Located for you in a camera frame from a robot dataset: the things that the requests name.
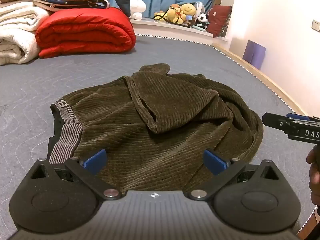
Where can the navy star-print blanket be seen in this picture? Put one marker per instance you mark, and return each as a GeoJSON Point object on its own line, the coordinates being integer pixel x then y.
{"type": "Point", "coordinates": [50, 2]}

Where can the pale blue striped pouch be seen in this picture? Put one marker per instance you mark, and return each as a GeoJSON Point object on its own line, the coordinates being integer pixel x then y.
{"type": "Point", "coordinates": [200, 7]}

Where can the white window ledge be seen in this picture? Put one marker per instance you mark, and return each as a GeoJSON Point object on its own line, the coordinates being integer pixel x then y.
{"type": "Point", "coordinates": [170, 28]}

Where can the white folded blanket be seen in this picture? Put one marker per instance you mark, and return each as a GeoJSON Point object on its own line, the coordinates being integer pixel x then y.
{"type": "Point", "coordinates": [17, 30]}

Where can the red folded quilt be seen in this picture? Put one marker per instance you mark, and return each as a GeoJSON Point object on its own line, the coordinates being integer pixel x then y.
{"type": "Point", "coordinates": [85, 30]}

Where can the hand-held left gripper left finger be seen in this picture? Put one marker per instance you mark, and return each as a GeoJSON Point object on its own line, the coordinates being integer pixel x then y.
{"type": "Point", "coordinates": [96, 161]}

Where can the person's right hand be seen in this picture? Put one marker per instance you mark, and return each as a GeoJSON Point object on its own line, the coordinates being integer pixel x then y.
{"type": "Point", "coordinates": [313, 170]}

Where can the white mushroom plush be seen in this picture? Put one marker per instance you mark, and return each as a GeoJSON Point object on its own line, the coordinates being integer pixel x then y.
{"type": "Point", "coordinates": [137, 7]}

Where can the panda plush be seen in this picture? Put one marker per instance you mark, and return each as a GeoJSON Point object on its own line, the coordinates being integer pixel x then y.
{"type": "Point", "coordinates": [203, 18]}

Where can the wooden bed frame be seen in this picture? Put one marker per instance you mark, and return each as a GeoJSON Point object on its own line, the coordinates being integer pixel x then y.
{"type": "Point", "coordinates": [262, 76]}

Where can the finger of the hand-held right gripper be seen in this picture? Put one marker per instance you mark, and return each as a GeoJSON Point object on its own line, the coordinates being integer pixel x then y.
{"type": "Point", "coordinates": [275, 121]}
{"type": "Point", "coordinates": [296, 115]}

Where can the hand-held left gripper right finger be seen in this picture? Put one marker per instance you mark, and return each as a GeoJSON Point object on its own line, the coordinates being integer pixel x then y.
{"type": "Point", "coordinates": [215, 161]}

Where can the yellow bear plush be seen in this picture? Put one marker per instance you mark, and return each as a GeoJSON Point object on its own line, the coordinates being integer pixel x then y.
{"type": "Point", "coordinates": [173, 13]}

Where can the wall switch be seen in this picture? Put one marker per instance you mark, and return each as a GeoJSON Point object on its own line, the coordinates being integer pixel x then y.
{"type": "Point", "coordinates": [316, 25]}

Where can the yellow duck plush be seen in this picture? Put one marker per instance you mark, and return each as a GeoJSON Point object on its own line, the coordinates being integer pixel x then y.
{"type": "Point", "coordinates": [188, 9]}

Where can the grey quilted mattress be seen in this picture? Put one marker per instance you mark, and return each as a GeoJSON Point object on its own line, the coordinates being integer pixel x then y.
{"type": "Point", "coordinates": [62, 75]}

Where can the dark red cushion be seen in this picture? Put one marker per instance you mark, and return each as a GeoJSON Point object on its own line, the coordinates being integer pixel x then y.
{"type": "Point", "coordinates": [218, 20]}

